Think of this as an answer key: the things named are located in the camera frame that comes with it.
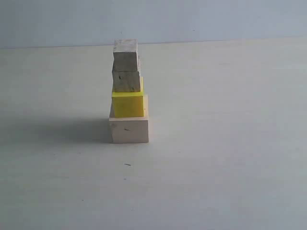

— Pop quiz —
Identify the medium knotty wooden cube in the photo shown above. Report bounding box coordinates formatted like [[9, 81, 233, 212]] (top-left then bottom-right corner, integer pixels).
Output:
[[112, 56, 141, 92]]

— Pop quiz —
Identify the large pale wooden cube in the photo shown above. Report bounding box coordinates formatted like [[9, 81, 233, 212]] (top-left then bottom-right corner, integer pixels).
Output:
[[108, 95, 149, 144]]

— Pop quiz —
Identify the yellow cube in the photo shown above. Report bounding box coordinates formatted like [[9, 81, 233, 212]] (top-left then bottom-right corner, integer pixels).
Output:
[[112, 77, 144, 118]]

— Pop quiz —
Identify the small pale wooden cube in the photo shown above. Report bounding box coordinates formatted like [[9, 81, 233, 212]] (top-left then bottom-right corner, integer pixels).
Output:
[[111, 38, 139, 72]]

